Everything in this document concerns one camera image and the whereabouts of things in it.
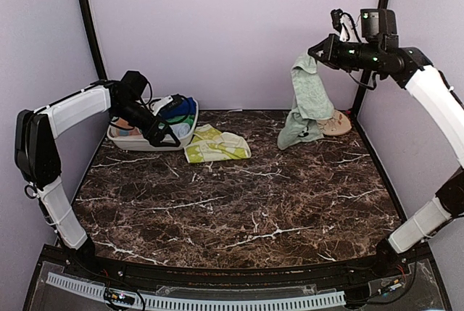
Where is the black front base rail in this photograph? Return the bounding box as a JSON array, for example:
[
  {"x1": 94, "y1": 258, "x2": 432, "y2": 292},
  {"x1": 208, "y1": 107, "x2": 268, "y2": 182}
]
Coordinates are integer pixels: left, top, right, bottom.
[{"x1": 36, "y1": 244, "x2": 432, "y2": 290}]

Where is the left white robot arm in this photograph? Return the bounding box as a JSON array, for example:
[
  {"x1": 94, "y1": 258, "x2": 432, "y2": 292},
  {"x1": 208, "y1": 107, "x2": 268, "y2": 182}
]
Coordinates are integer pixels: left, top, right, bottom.
[{"x1": 14, "y1": 71, "x2": 185, "y2": 279}]

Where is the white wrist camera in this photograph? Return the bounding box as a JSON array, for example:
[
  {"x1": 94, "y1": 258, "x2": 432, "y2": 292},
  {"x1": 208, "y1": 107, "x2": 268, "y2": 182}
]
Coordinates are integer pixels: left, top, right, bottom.
[
  {"x1": 331, "y1": 9, "x2": 361, "y2": 42},
  {"x1": 151, "y1": 94, "x2": 183, "y2": 115}
]

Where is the green rolled towel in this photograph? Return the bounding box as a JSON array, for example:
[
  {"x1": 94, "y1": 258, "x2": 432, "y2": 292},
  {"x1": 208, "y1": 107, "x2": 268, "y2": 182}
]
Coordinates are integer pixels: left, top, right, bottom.
[{"x1": 167, "y1": 115, "x2": 196, "y2": 127}]

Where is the yellow-green patterned towel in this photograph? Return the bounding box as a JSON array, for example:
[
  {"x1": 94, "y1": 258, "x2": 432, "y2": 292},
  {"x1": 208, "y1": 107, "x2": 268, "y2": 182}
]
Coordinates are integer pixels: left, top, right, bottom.
[{"x1": 184, "y1": 124, "x2": 252, "y2": 163}]

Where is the sage green towel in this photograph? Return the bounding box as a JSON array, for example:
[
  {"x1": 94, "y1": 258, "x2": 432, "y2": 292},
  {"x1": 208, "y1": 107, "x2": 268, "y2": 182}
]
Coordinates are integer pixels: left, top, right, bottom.
[{"x1": 277, "y1": 52, "x2": 334, "y2": 150}]

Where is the cream bird-pattern plate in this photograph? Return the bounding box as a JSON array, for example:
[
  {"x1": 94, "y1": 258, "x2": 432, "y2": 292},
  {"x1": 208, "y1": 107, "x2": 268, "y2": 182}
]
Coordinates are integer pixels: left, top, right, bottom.
[{"x1": 317, "y1": 109, "x2": 352, "y2": 136}]

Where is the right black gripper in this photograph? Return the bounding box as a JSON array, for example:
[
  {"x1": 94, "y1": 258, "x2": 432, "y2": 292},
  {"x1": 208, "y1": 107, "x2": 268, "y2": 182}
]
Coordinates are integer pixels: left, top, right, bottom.
[{"x1": 308, "y1": 33, "x2": 382, "y2": 72}]

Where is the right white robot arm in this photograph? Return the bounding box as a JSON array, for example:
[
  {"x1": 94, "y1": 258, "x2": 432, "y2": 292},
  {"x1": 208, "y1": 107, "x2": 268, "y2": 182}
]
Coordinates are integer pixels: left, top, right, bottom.
[{"x1": 307, "y1": 9, "x2": 463, "y2": 278}]

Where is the left black frame post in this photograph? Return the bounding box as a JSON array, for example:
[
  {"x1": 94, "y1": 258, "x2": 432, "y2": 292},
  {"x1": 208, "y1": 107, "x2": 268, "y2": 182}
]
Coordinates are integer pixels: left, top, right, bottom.
[{"x1": 78, "y1": 0, "x2": 108, "y2": 80}]

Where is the right black frame post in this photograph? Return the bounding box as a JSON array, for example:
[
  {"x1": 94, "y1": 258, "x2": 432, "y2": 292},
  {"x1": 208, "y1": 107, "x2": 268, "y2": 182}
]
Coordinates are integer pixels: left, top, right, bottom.
[{"x1": 352, "y1": 0, "x2": 395, "y2": 118}]

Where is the white slotted cable duct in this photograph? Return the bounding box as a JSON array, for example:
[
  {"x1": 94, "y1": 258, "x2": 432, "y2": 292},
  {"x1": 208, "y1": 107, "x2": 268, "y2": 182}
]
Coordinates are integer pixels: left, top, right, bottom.
[{"x1": 45, "y1": 272, "x2": 347, "y2": 310}]

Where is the white plastic basket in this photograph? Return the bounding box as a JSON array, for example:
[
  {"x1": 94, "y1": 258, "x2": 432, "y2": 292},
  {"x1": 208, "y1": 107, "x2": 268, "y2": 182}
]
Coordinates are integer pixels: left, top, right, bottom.
[{"x1": 107, "y1": 100, "x2": 199, "y2": 152}]

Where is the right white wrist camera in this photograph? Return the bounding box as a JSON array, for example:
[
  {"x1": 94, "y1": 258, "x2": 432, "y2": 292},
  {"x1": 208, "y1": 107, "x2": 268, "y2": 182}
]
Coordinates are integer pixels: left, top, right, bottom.
[{"x1": 331, "y1": 9, "x2": 361, "y2": 42}]

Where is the orange blue rolled towel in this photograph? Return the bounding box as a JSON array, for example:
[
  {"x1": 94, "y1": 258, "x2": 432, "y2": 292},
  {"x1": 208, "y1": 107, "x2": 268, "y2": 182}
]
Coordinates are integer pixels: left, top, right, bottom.
[{"x1": 110, "y1": 118, "x2": 141, "y2": 137}]

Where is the pale blue rolled towel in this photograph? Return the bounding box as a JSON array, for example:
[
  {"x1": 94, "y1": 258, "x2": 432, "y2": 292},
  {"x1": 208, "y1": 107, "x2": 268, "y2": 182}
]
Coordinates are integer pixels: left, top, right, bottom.
[{"x1": 170, "y1": 123, "x2": 191, "y2": 139}]

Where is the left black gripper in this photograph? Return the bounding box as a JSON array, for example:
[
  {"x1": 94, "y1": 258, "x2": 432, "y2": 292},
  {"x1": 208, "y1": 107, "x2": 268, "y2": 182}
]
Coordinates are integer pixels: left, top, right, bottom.
[{"x1": 112, "y1": 99, "x2": 180, "y2": 146}]

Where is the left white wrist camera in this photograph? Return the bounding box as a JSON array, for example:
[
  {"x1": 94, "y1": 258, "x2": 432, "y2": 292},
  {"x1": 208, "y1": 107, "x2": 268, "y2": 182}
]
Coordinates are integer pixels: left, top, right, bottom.
[{"x1": 151, "y1": 94, "x2": 183, "y2": 115}]

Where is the black frame post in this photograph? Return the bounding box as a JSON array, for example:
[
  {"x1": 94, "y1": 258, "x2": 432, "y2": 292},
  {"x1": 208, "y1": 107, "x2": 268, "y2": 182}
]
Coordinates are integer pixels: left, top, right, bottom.
[
  {"x1": 78, "y1": 0, "x2": 108, "y2": 80},
  {"x1": 352, "y1": 0, "x2": 395, "y2": 118}
]

